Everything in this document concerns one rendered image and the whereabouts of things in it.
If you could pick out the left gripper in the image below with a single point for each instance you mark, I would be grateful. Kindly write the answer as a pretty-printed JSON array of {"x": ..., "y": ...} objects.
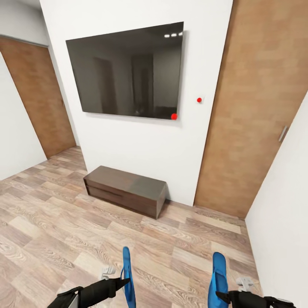
[{"x": 107, "y": 288}]

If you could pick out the sandal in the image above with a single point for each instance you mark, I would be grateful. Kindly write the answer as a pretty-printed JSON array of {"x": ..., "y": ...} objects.
[
  {"x": 129, "y": 287},
  {"x": 218, "y": 282}
]

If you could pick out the wall mounted tv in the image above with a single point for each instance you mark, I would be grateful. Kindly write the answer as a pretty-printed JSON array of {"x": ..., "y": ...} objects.
[{"x": 131, "y": 73}]

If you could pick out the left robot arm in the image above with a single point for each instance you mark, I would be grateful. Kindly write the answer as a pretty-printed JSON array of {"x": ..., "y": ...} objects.
[{"x": 80, "y": 297}]

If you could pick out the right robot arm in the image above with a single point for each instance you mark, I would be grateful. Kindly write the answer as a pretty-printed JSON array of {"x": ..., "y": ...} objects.
[{"x": 243, "y": 298}]

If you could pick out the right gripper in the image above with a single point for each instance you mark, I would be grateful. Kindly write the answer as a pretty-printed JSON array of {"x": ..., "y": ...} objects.
[{"x": 239, "y": 299}]

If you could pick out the bench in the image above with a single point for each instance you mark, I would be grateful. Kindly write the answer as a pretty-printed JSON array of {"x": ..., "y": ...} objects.
[{"x": 143, "y": 195}]

